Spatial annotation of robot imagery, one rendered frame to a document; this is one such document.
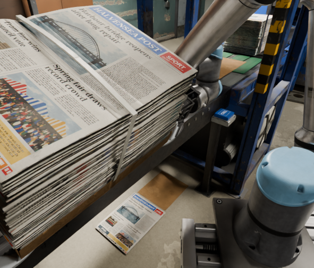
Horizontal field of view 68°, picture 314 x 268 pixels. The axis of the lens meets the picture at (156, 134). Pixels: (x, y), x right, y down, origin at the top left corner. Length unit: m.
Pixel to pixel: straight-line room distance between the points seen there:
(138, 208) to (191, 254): 1.08
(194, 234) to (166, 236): 0.91
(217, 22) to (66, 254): 1.44
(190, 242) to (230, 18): 0.53
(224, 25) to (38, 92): 0.37
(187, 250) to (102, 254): 0.96
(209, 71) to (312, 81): 0.31
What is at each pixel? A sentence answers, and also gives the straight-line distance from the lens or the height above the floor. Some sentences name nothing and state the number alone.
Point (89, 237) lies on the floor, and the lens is 1.63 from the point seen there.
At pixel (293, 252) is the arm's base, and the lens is 0.62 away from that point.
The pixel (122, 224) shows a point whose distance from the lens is 1.63.
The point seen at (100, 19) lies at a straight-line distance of 0.54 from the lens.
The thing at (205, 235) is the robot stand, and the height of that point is 0.76.
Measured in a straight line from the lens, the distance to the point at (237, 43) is 2.21.
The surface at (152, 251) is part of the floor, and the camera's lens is 1.54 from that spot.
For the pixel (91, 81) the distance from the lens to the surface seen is 0.38.
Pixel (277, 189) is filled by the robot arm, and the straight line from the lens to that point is 0.49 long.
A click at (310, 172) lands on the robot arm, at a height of 1.05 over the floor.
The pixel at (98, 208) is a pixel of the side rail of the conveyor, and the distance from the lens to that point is 0.83.
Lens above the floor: 1.34
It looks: 34 degrees down
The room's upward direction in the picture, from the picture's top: straight up
